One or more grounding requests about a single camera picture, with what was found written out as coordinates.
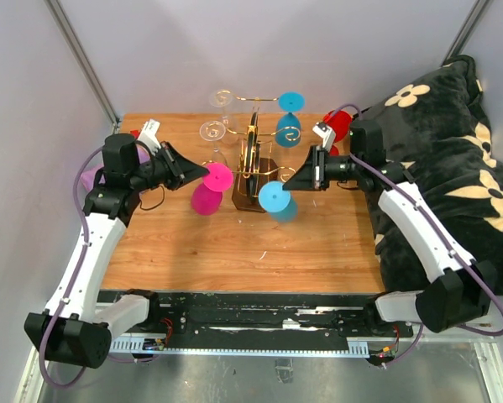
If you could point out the left aluminium frame post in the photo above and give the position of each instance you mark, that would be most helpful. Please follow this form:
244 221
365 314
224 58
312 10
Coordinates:
70 36

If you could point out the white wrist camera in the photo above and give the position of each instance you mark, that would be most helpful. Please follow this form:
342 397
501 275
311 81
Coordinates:
146 139
326 133

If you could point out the aluminium frame post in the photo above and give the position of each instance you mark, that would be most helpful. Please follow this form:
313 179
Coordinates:
70 36
464 40

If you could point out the gold wire wine glass rack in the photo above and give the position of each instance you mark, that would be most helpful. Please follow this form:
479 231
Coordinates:
254 170

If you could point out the right aluminium frame post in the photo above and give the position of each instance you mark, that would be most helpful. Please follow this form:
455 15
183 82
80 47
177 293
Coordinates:
464 40

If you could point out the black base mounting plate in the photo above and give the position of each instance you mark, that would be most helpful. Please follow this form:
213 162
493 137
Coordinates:
264 324

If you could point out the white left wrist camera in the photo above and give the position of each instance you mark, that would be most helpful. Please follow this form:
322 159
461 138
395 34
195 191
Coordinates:
146 139

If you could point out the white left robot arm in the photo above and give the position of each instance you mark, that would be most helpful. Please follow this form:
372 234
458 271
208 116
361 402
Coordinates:
70 330

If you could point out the blue wine glass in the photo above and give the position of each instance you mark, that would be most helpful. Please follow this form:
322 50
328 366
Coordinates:
277 202
288 128

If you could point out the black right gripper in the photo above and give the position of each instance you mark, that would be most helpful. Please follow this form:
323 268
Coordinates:
308 177

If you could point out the front clear wine glass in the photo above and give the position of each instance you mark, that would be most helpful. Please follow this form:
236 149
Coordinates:
213 132

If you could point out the black floral blanket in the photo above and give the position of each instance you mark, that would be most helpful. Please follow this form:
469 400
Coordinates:
437 128

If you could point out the pink wine glass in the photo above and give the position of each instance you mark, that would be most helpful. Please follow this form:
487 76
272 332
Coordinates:
208 196

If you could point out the clear wine glass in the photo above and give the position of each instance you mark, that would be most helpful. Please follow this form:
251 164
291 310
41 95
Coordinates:
223 100
213 132

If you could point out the rear clear wine glass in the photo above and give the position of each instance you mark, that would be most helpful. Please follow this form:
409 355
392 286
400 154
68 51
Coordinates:
223 100

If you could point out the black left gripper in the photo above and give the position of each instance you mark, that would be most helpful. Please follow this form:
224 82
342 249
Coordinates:
181 171

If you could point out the red wine glass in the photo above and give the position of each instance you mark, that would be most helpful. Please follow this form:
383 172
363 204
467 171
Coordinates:
339 122

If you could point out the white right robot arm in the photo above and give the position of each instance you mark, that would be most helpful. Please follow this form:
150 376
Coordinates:
460 288

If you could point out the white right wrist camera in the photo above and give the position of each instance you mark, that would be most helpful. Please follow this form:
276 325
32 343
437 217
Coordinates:
326 133

